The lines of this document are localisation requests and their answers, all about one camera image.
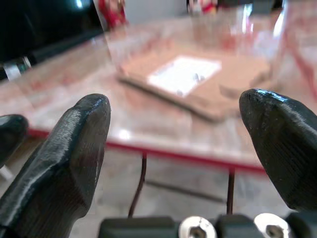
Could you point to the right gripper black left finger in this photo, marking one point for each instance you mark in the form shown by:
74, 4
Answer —
62, 161

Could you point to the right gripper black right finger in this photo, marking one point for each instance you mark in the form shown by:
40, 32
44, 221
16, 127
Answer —
284, 148

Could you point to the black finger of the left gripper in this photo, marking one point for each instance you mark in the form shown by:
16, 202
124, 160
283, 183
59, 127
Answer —
11, 134

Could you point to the flat brown cardboard with label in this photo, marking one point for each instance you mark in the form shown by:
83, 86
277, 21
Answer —
237, 74

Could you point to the marble table with red edge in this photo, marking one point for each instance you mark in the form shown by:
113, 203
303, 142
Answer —
148, 134

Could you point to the black flat screen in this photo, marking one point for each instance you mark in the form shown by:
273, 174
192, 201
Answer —
37, 27

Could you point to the red white figurine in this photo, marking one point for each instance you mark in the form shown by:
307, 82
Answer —
112, 11

